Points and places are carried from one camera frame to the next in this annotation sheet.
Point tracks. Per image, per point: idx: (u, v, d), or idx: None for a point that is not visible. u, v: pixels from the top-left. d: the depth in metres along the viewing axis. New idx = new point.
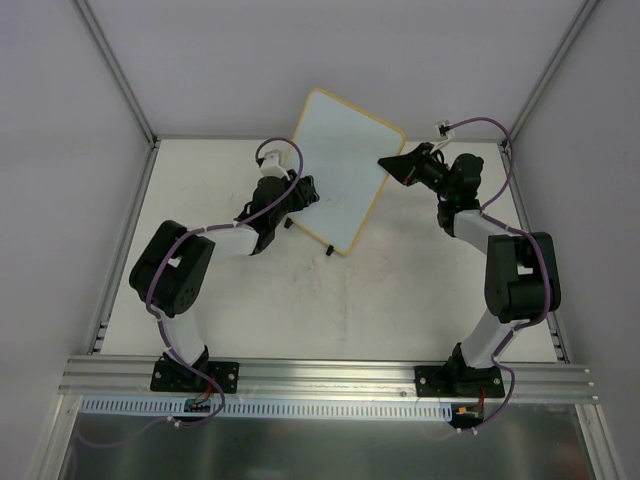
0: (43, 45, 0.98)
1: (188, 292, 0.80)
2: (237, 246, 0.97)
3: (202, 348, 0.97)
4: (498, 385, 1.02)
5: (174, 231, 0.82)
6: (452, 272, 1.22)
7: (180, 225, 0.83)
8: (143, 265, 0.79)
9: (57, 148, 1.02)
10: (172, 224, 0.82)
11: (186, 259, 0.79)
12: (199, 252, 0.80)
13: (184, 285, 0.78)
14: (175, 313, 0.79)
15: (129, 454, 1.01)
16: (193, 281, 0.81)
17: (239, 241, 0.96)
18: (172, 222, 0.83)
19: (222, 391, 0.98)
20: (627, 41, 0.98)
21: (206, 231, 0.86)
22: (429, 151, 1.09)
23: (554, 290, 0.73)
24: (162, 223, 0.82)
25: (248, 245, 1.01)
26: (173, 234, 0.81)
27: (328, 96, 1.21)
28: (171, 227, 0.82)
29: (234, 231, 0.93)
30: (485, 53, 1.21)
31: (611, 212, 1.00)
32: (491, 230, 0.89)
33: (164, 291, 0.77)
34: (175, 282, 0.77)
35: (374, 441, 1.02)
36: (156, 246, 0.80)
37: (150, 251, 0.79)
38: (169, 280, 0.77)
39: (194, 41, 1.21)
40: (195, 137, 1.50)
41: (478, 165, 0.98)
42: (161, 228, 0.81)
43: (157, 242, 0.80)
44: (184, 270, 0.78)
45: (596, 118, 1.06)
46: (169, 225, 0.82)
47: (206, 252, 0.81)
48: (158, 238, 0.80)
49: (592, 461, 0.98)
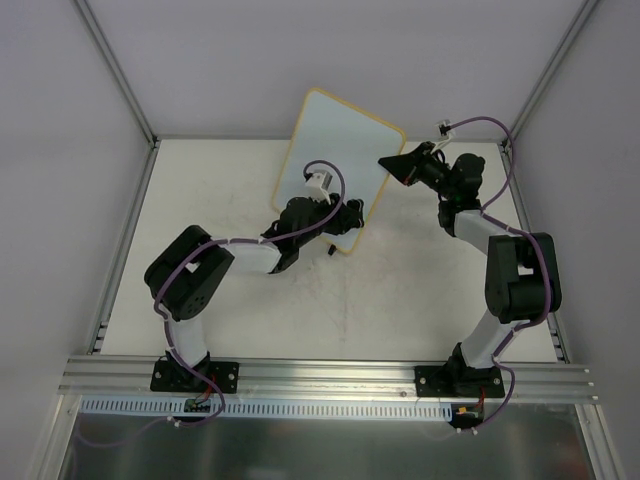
0: (43, 44, 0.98)
1: (197, 301, 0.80)
2: (256, 265, 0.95)
3: (204, 351, 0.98)
4: (498, 385, 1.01)
5: (198, 236, 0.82)
6: (452, 272, 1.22)
7: (206, 232, 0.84)
8: (160, 265, 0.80)
9: (56, 147, 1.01)
10: (197, 229, 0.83)
11: (203, 266, 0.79)
12: (216, 263, 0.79)
13: (194, 293, 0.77)
14: (181, 318, 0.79)
15: (129, 454, 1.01)
16: (206, 291, 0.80)
17: (260, 260, 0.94)
18: (200, 227, 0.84)
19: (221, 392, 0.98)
20: (626, 40, 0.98)
21: (229, 242, 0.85)
22: (430, 151, 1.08)
23: (555, 290, 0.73)
24: (188, 227, 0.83)
25: (268, 265, 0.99)
26: (197, 239, 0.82)
27: (327, 95, 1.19)
28: (195, 232, 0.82)
29: (258, 249, 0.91)
30: (486, 53, 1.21)
31: (611, 212, 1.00)
32: (492, 230, 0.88)
33: (174, 295, 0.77)
34: (187, 288, 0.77)
35: (374, 440, 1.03)
36: (178, 248, 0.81)
37: (169, 254, 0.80)
38: (181, 285, 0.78)
39: (193, 40, 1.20)
40: (194, 137, 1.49)
41: (479, 164, 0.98)
42: (187, 231, 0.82)
43: (182, 244, 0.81)
44: (198, 277, 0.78)
45: (596, 116, 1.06)
46: (194, 230, 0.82)
47: (223, 265, 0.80)
48: (181, 241, 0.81)
49: (592, 460, 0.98)
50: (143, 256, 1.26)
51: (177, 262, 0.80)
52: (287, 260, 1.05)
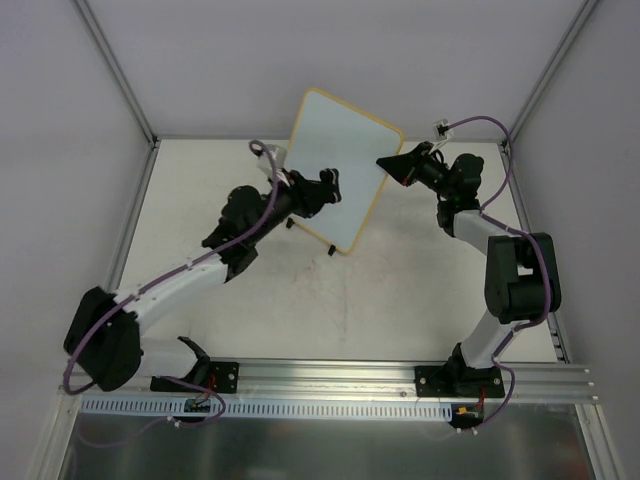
0: (43, 44, 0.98)
1: (123, 368, 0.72)
2: (196, 289, 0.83)
3: (193, 358, 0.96)
4: (498, 385, 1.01)
5: (100, 301, 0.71)
6: (452, 272, 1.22)
7: (108, 293, 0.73)
8: (70, 342, 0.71)
9: (56, 147, 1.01)
10: (96, 295, 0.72)
11: (109, 338, 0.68)
12: (121, 333, 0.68)
13: (112, 366, 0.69)
14: (113, 387, 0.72)
15: (130, 453, 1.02)
16: (125, 360, 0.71)
17: (195, 284, 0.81)
18: (100, 289, 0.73)
19: (211, 392, 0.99)
20: (626, 39, 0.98)
21: (138, 294, 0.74)
22: (428, 151, 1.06)
23: (554, 290, 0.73)
24: (84, 295, 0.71)
25: (218, 276, 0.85)
26: (101, 304, 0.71)
27: (325, 95, 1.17)
28: (94, 299, 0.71)
29: (182, 277, 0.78)
30: (486, 52, 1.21)
31: (612, 213, 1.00)
32: (491, 230, 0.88)
33: (93, 371, 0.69)
34: (101, 365, 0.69)
35: (374, 440, 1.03)
36: (81, 319, 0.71)
37: (75, 329, 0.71)
38: (94, 361, 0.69)
39: (193, 40, 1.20)
40: (195, 137, 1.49)
41: (478, 164, 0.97)
42: (86, 296, 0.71)
43: (83, 313, 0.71)
44: (107, 352, 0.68)
45: (596, 116, 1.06)
46: (93, 297, 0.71)
47: (129, 333, 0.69)
48: (81, 314, 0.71)
49: (591, 460, 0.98)
50: (144, 256, 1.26)
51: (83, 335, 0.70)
52: (242, 261, 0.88)
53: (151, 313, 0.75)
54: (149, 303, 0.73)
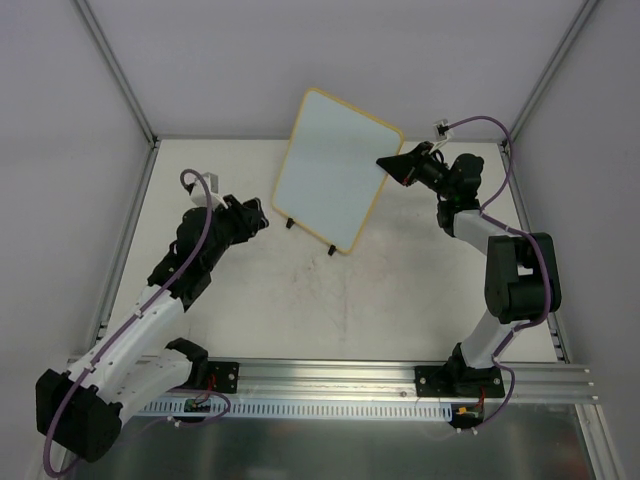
0: (43, 43, 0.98)
1: (104, 434, 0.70)
2: (157, 332, 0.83)
3: (185, 362, 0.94)
4: (498, 385, 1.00)
5: (56, 386, 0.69)
6: (452, 272, 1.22)
7: (63, 372, 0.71)
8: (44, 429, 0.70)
9: (55, 147, 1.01)
10: (51, 377, 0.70)
11: (77, 420, 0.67)
12: (87, 413, 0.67)
13: (90, 438, 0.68)
14: (102, 452, 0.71)
15: (130, 453, 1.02)
16: (104, 432, 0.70)
17: (154, 328, 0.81)
18: (53, 370, 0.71)
19: (215, 391, 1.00)
20: (627, 39, 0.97)
21: (93, 367, 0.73)
22: (428, 151, 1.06)
23: (555, 290, 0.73)
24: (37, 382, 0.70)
25: (176, 310, 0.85)
26: (57, 387, 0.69)
27: (324, 95, 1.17)
28: (49, 382, 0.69)
29: (135, 330, 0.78)
30: (485, 52, 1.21)
31: (612, 212, 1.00)
32: (491, 230, 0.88)
33: (75, 445, 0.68)
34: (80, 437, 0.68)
35: (374, 440, 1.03)
36: (42, 407, 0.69)
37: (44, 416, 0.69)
38: (73, 436, 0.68)
39: (193, 40, 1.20)
40: (195, 137, 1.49)
41: (477, 165, 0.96)
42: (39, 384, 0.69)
43: (43, 401, 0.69)
44: (80, 433, 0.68)
45: (597, 115, 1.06)
46: (47, 380, 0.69)
47: (95, 410, 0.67)
48: (41, 402, 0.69)
49: (591, 460, 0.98)
50: (144, 256, 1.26)
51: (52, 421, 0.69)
52: (197, 284, 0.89)
53: (114, 376, 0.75)
54: (107, 370, 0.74)
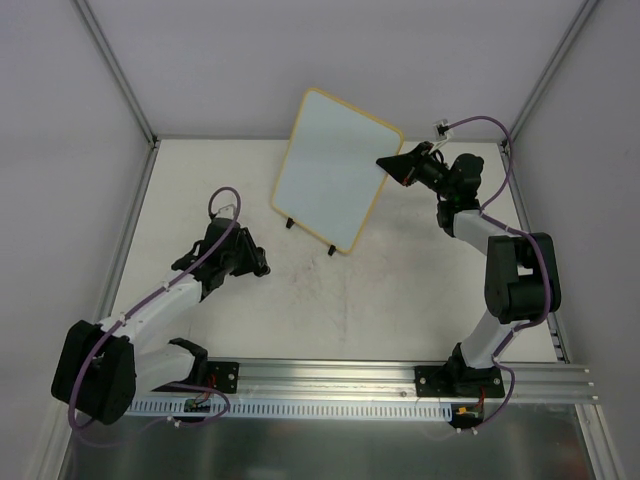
0: (43, 43, 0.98)
1: (120, 397, 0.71)
2: (175, 311, 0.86)
3: (189, 358, 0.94)
4: (498, 385, 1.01)
5: (89, 333, 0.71)
6: (452, 272, 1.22)
7: (96, 324, 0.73)
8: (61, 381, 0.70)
9: (55, 147, 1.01)
10: (85, 326, 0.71)
11: (105, 365, 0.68)
12: (117, 358, 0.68)
13: (110, 395, 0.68)
14: (111, 419, 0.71)
15: (130, 454, 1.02)
16: (123, 387, 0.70)
17: (176, 304, 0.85)
18: (87, 321, 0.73)
19: (214, 392, 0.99)
20: (626, 39, 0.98)
21: (125, 322, 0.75)
22: (428, 151, 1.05)
23: (554, 290, 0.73)
24: (71, 328, 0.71)
25: (193, 296, 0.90)
26: (89, 334, 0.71)
27: (324, 96, 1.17)
28: (82, 332, 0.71)
29: (164, 298, 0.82)
30: (485, 52, 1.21)
31: (612, 212, 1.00)
32: (491, 230, 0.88)
33: (90, 402, 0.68)
34: (100, 393, 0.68)
35: (374, 440, 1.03)
36: (71, 354, 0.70)
37: (66, 366, 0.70)
38: (92, 392, 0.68)
39: (193, 40, 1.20)
40: (194, 137, 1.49)
41: (477, 165, 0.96)
42: (72, 330, 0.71)
43: (73, 349, 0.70)
44: (105, 379, 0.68)
45: (596, 116, 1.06)
46: (82, 328, 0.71)
47: (125, 357, 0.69)
48: (69, 350, 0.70)
49: (591, 460, 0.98)
50: (144, 256, 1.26)
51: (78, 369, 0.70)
52: (215, 279, 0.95)
53: (140, 336, 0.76)
54: (138, 326, 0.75)
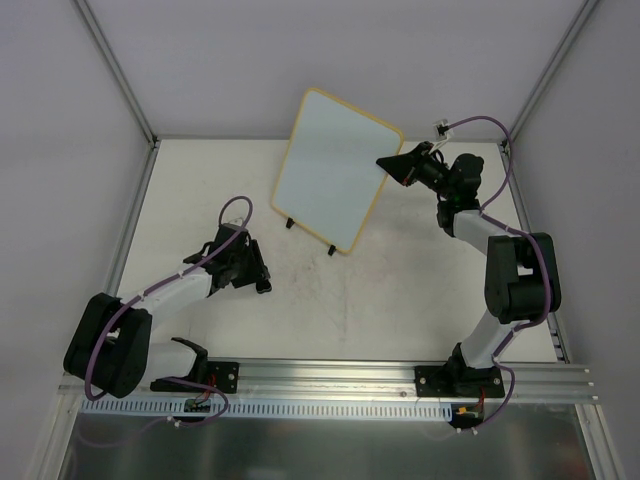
0: (44, 43, 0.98)
1: (132, 372, 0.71)
2: (187, 300, 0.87)
3: (190, 354, 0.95)
4: (498, 385, 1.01)
5: (108, 304, 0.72)
6: (452, 272, 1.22)
7: (114, 298, 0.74)
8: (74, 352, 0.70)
9: (55, 148, 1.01)
10: (103, 298, 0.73)
11: (123, 335, 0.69)
12: (136, 328, 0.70)
13: (125, 367, 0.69)
14: (121, 394, 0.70)
15: (130, 454, 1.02)
16: (137, 360, 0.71)
17: (190, 291, 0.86)
18: (105, 295, 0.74)
19: (218, 389, 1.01)
20: (626, 39, 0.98)
21: (143, 297, 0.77)
22: (428, 151, 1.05)
23: (554, 290, 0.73)
24: (90, 299, 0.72)
25: (204, 289, 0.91)
26: (108, 306, 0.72)
27: (324, 96, 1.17)
28: (101, 303, 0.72)
29: (180, 282, 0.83)
30: (486, 52, 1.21)
31: (613, 211, 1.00)
32: (492, 230, 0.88)
33: (104, 373, 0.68)
34: (115, 365, 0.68)
35: (374, 440, 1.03)
36: (87, 325, 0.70)
37: (81, 337, 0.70)
38: (107, 363, 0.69)
39: (193, 40, 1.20)
40: (194, 137, 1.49)
41: (478, 165, 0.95)
42: (91, 302, 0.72)
43: (90, 319, 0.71)
44: (122, 349, 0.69)
45: (597, 115, 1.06)
46: (101, 300, 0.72)
47: (143, 328, 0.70)
48: (86, 320, 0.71)
49: (592, 460, 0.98)
50: (143, 256, 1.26)
51: (93, 340, 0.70)
52: (222, 277, 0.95)
53: (155, 314, 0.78)
54: (156, 303, 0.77)
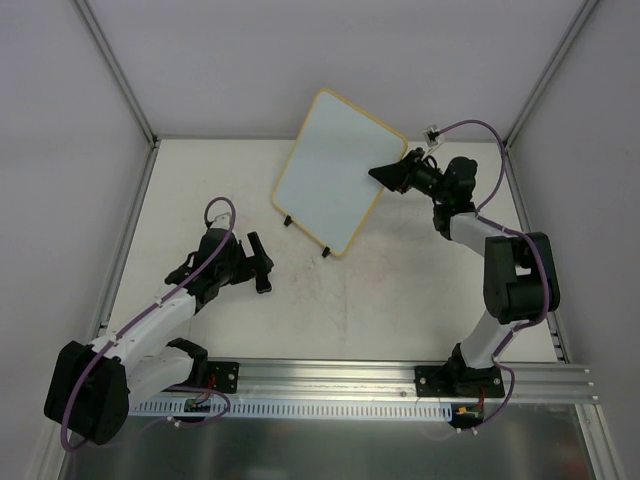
0: (43, 43, 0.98)
1: (113, 418, 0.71)
2: (172, 324, 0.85)
3: (189, 359, 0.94)
4: (498, 385, 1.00)
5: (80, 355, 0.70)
6: (452, 272, 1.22)
7: (86, 346, 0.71)
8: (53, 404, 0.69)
9: (55, 147, 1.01)
10: (75, 347, 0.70)
11: (98, 386, 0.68)
12: (110, 379, 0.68)
13: (104, 417, 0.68)
14: (104, 439, 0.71)
15: (131, 453, 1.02)
16: (116, 407, 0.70)
17: (170, 319, 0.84)
18: (77, 343, 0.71)
19: (214, 393, 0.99)
20: (628, 37, 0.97)
21: (117, 342, 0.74)
22: (420, 158, 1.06)
23: (554, 290, 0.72)
24: (62, 350, 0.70)
25: (189, 307, 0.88)
26: (80, 357, 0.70)
27: (335, 96, 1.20)
28: (73, 354, 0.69)
29: (156, 315, 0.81)
30: (486, 51, 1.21)
31: (613, 211, 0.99)
32: (487, 230, 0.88)
33: (83, 424, 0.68)
34: (93, 415, 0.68)
35: (374, 440, 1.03)
36: (62, 377, 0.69)
37: (57, 389, 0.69)
38: (85, 414, 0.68)
39: (193, 40, 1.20)
40: (194, 137, 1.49)
41: (471, 168, 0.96)
42: (62, 353, 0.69)
43: (64, 371, 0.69)
44: (98, 401, 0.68)
45: (598, 113, 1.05)
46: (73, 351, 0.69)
47: (116, 378, 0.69)
48: (59, 372, 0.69)
49: (591, 460, 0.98)
50: (144, 256, 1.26)
51: (69, 390, 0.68)
52: (208, 292, 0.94)
53: (133, 356, 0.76)
54: (130, 346, 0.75)
